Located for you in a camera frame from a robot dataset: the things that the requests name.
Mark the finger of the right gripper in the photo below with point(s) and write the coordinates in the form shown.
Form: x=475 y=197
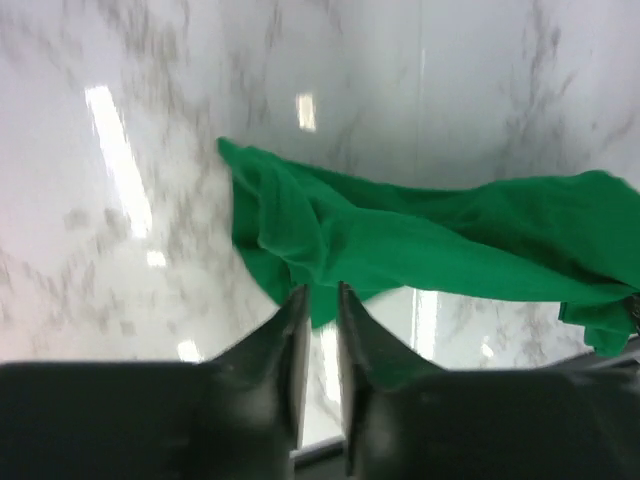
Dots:
x=631 y=314

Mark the green t shirt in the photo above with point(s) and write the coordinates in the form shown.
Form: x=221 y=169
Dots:
x=572 y=240

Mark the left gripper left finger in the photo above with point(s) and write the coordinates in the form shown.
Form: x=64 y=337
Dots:
x=251 y=411

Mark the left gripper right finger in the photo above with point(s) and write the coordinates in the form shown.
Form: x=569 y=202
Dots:
x=376 y=371

